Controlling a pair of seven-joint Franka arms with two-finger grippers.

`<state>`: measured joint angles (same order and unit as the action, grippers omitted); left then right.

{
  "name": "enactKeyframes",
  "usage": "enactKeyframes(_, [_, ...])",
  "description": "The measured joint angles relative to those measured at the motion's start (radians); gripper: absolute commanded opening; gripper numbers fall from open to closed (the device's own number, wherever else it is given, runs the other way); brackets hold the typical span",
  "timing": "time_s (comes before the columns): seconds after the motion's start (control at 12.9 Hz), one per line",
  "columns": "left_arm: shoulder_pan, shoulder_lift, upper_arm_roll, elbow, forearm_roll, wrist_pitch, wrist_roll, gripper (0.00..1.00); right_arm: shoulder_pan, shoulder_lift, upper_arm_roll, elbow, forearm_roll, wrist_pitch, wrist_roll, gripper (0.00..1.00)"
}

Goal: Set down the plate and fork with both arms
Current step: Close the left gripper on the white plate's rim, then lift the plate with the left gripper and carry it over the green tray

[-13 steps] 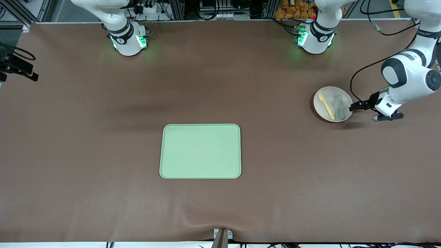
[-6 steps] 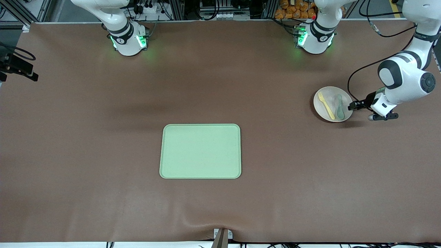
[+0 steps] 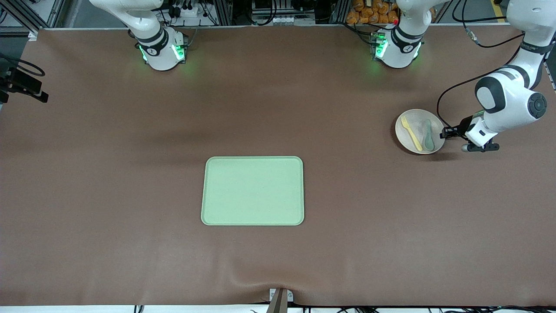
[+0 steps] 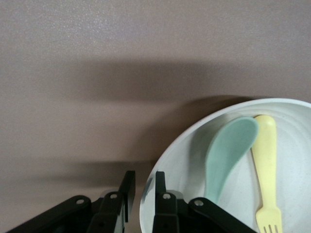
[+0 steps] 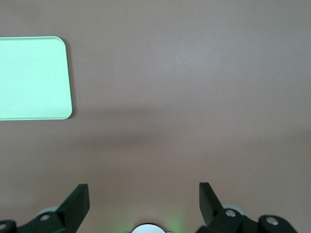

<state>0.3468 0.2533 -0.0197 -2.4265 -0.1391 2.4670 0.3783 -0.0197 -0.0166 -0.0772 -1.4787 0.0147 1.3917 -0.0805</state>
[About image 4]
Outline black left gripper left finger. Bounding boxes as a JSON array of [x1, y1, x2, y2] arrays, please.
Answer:
[[4, 170, 136, 233]]

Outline round off-white plate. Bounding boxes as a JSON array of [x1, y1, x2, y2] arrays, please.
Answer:
[[139, 98, 311, 233]]

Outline yellow plastic fork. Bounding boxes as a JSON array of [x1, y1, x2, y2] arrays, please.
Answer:
[[251, 115, 283, 233]]

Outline pale green plastic spoon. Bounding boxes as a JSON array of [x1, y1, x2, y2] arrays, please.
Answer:
[[203, 116, 259, 205]]

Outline brown table cover mat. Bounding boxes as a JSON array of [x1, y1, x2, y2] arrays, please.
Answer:
[[0, 0, 311, 233]]

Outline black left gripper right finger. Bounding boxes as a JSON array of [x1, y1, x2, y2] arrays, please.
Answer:
[[152, 171, 258, 233]]

